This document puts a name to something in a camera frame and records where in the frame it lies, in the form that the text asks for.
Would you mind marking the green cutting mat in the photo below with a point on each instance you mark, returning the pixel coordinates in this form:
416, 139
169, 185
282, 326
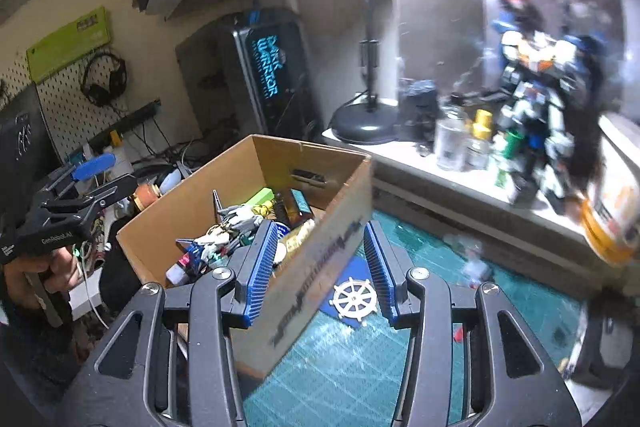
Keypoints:
338, 376

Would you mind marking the white ship wheel piece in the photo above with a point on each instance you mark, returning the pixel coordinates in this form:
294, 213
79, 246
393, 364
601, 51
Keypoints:
354, 299

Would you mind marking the cardboard box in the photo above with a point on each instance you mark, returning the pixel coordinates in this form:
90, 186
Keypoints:
337, 185

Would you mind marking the green keyboard box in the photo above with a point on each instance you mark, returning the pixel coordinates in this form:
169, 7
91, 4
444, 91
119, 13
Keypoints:
68, 44

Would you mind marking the person's left hand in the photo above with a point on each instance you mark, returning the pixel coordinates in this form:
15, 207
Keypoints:
60, 274

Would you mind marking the grey desk shelf riser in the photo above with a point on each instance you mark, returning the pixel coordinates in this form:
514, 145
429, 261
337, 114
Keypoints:
536, 243

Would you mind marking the dark poster backdrop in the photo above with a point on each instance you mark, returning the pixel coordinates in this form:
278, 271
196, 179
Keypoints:
456, 43

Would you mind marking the yellow cap bottle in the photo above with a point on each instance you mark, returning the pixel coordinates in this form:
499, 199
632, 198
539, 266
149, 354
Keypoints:
480, 141

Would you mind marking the McDonald's paper bucket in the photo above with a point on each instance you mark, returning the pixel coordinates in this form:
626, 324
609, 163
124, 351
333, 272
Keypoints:
610, 213

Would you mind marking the green cap bottle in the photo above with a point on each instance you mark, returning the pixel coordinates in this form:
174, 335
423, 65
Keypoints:
507, 147

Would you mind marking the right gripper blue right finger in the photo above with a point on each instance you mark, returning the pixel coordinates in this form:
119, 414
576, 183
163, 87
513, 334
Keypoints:
387, 274

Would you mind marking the black PC tower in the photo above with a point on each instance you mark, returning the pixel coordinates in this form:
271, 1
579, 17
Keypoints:
247, 73

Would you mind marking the black headphones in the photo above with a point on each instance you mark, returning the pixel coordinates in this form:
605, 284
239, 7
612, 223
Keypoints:
101, 93

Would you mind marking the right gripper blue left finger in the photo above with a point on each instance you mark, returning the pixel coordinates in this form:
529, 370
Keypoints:
251, 268

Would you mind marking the blue white robot model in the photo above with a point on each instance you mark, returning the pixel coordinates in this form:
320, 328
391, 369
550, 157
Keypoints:
543, 76

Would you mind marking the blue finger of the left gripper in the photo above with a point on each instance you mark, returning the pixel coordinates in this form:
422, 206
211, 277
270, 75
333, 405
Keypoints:
92, 167

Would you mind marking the black desk lamp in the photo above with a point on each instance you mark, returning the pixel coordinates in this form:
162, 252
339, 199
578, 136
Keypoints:
353, 74

